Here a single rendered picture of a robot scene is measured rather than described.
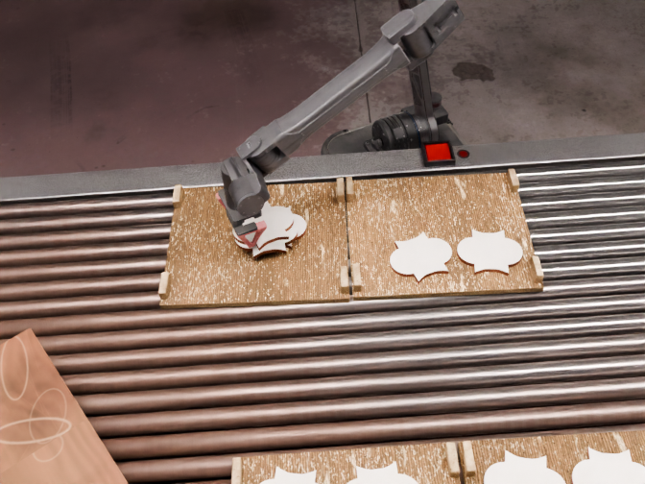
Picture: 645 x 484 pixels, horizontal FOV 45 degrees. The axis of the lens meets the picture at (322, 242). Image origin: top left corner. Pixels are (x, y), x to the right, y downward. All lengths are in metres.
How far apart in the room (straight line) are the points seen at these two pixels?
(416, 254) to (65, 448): 0.82
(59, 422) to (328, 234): 0.71
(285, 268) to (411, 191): 0.37
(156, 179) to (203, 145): 1.45
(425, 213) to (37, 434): 0.95
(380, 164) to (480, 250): 0.37
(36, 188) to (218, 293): 0.60
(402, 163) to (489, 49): 2.02
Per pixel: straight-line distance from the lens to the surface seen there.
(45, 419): 1.50
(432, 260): 1.71
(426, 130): 2.87
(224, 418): 1.55
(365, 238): 1.76
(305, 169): 1.95
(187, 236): 1.81
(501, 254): 1.74
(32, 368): 1.56
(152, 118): 3.61
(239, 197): 1.53
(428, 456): 1.48
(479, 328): 1.65
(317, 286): 1.68
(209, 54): 3.93
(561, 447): 1.53
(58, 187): 2.04
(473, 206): 1.84
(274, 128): 1.57
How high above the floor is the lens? 2.28
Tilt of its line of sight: 50 degrees down
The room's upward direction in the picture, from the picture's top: 3 degrees counter-clockwise
